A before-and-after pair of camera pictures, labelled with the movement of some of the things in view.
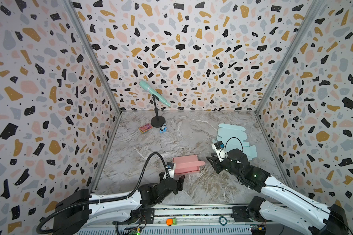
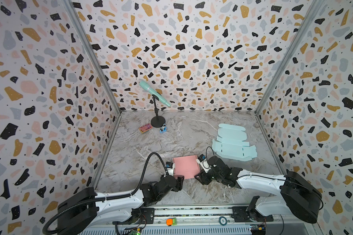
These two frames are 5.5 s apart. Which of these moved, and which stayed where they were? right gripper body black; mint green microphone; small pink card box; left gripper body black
Moved: right gripper body black
Stayed: left gripper body black; mint green microphone; small pink card box
